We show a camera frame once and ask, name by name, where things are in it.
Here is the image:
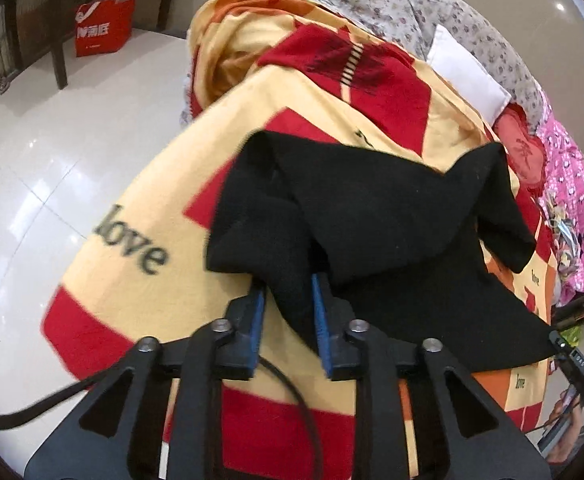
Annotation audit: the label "floral quilt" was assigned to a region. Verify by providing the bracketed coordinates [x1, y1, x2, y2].
[179, 0, 552, 136]

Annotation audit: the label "pink printed blanket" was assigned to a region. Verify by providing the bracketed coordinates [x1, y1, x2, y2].
[534, 105, 584, 306]

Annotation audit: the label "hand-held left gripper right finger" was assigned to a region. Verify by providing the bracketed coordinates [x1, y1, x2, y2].
[311, 272, 552, 480]

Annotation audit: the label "red shopping bag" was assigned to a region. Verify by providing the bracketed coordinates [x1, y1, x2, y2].
[74, 0, 137, 58]

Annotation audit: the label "brown patterned cloth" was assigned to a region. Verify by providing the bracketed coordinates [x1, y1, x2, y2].
[552, 294, 584, 326]

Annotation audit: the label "colourful printed cloth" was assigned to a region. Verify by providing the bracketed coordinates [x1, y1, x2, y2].
[546, 194, 584, 281]

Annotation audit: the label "dark wooden table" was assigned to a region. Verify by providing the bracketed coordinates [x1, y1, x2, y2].
[0, 0, 183, 91]

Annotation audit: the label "red yellow printed blanket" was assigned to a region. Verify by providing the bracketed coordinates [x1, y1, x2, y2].
[42, 0, 560, 480]

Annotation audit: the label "black pants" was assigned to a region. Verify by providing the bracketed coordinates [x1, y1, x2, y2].
[206, 130, 560, 363]

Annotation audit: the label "red heart cushion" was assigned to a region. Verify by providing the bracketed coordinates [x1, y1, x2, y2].
[494, 102, 547, 196]

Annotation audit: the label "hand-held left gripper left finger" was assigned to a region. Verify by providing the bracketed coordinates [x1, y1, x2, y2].
[24, 285, 267, 480]

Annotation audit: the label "white pillow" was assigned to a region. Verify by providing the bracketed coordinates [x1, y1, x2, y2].
[424, 24, 512, 121]

